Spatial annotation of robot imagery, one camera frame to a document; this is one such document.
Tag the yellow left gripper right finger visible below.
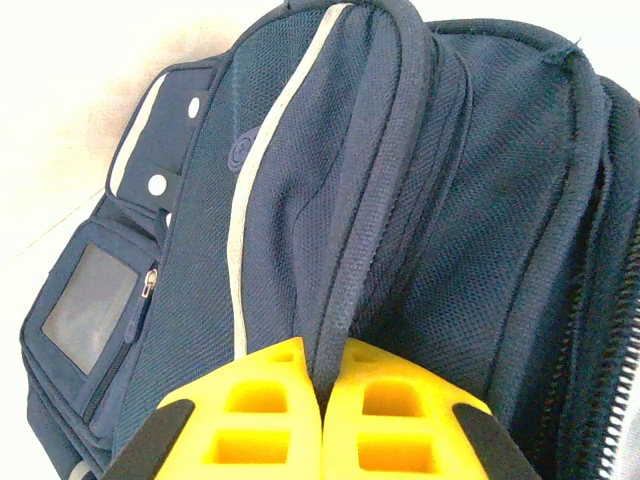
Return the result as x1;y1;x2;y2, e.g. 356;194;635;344
323;337;539;480

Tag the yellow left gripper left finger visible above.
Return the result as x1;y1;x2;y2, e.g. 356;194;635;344
102;337;321;480

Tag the navy blue student backpack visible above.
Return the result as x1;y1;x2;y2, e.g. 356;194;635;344
19;0;640;480

